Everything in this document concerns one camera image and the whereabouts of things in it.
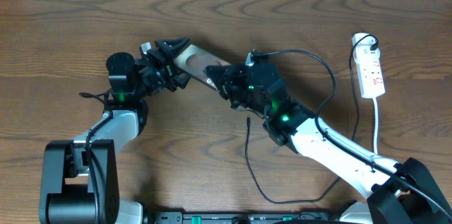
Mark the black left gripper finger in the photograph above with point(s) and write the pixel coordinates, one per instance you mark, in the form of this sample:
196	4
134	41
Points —
171	48
180	79

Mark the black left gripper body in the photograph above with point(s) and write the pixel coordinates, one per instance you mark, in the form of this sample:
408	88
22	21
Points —
157	76

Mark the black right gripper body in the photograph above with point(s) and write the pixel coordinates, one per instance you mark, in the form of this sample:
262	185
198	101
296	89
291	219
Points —
237	90

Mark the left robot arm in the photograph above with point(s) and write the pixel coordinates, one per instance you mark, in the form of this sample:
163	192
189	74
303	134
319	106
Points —
79	176

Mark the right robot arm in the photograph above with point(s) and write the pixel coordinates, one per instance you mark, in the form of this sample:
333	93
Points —
395	192

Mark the white power strip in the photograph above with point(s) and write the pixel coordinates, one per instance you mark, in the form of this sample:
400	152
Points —
369	72

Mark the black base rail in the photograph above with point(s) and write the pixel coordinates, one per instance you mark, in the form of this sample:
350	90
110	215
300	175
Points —
172	217

